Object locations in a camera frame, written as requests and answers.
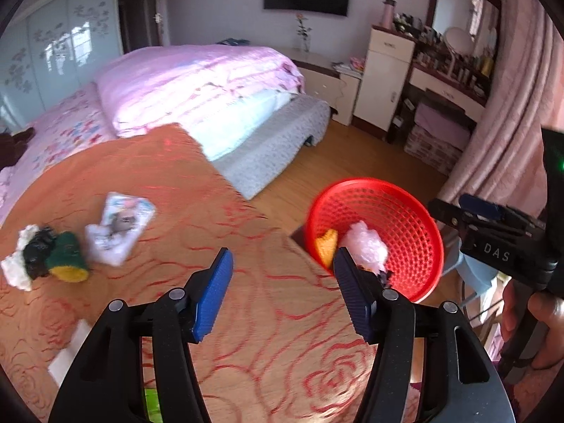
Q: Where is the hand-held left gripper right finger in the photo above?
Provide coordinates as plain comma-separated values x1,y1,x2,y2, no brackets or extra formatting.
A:
332,247,514,423

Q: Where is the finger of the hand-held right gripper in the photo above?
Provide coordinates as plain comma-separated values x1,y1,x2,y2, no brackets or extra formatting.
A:
427,197,470,235
458,193,537,231

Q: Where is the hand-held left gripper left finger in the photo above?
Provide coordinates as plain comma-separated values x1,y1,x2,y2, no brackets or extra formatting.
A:
48,247,234,423

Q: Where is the clear plastic bag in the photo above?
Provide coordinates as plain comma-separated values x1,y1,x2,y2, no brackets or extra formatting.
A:
341,220,389,274

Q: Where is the red plastic mesh basket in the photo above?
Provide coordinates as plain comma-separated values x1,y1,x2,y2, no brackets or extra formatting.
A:
305,178,446,304

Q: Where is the yellow foam net sleeve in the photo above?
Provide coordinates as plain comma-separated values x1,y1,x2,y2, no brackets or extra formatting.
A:
314,228,339,269

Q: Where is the white printed packet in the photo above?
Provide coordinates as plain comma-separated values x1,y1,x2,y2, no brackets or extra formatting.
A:
85,191,157,267

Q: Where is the green plastic wrapper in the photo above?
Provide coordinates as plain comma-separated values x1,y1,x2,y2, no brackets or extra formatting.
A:
143,388,161,423

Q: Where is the green and yellow sponge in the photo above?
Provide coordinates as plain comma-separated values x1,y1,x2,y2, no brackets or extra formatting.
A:
46,231,90,283

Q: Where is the white paper sheet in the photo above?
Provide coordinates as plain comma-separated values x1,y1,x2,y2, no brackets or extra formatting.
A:
48,321,93,386

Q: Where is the black plastic bag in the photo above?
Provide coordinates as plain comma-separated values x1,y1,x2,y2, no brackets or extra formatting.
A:
23,227,56,279

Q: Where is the person's right hand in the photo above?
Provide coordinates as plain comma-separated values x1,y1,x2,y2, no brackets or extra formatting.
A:
500,281,564,369

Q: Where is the light blue plastic stool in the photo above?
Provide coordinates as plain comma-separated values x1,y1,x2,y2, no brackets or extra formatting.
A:
441,247,507,318

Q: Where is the orange rose patterned blanket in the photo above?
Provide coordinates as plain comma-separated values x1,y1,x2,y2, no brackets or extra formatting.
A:
0,123,419,423

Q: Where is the patterned storage box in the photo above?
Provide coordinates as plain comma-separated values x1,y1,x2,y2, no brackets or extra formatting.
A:
404,124,463,172

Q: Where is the stool with purple cushion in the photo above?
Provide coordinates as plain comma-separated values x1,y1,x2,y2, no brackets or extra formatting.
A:
416,90,477,135

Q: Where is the pink curtain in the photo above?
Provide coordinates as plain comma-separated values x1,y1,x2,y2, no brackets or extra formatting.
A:
434,0,564,230

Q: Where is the dressing table with mirror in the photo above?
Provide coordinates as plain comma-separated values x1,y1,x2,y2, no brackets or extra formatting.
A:
397,0,503,155

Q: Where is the row of cosmetic bottles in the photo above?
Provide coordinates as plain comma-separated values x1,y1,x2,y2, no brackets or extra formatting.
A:
393,11,498,98

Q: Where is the tall white cabinet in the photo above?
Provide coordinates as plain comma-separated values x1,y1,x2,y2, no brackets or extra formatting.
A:
352,26,417,132

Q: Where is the grey lace bed base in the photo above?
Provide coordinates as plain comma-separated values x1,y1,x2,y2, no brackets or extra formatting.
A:
214,96,331,201

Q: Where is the round white makeup mirror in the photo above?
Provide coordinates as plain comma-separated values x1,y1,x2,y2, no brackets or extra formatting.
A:
443,26,474,75

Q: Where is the small pile of pink items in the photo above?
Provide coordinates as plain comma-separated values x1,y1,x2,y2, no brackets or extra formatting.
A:
332,56,366,73

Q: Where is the low cream cabinet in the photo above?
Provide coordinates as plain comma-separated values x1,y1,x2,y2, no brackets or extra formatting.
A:
275,46,362,126

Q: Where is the light blue folded quilt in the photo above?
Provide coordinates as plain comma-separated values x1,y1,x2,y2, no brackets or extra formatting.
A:
183,90,300,161

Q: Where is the rose in glass vase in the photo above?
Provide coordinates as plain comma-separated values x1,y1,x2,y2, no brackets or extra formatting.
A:
294,14,311,52

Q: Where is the pink folded quilt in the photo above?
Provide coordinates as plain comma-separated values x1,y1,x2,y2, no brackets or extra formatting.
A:
94,44,306,138

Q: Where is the pink floral bed sheet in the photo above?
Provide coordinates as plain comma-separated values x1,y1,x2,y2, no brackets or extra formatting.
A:
0,83,117,225

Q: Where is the brown teddy bear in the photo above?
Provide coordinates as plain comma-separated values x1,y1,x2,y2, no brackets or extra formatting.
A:
0,127,35,170

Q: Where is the glass door floral wardrobe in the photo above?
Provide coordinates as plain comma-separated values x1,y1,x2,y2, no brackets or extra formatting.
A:
0,0,124,128

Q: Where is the white room door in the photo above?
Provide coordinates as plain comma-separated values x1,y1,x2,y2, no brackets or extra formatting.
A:
152,0,170,47

